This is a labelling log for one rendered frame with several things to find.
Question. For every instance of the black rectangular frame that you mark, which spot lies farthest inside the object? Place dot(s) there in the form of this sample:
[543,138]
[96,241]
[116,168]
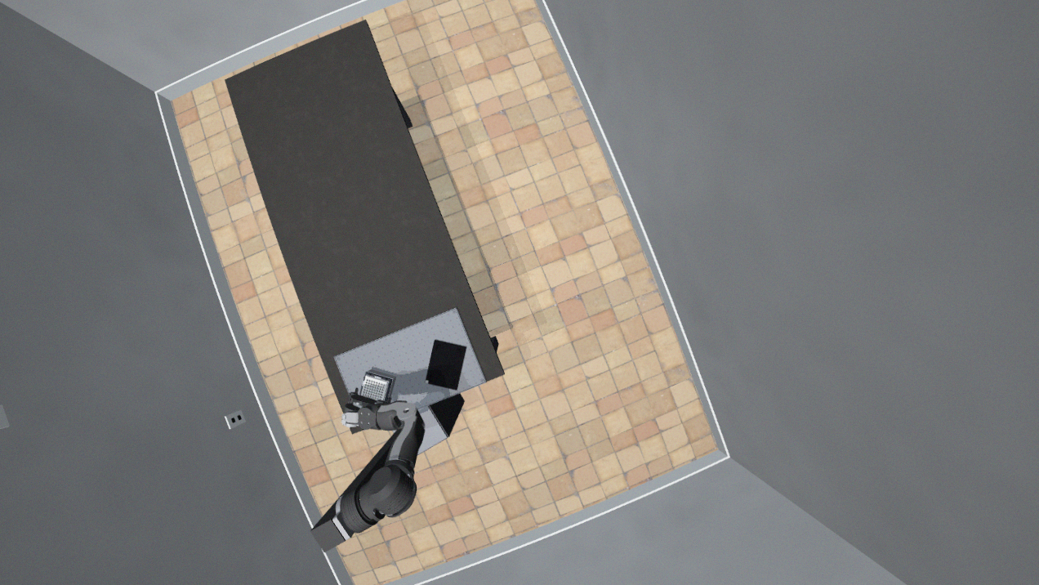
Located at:
[445,365]

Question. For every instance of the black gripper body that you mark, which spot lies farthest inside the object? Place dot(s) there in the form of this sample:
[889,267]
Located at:
[365,400]

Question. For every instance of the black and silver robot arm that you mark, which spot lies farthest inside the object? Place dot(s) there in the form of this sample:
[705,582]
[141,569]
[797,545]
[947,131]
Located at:
[391,487]

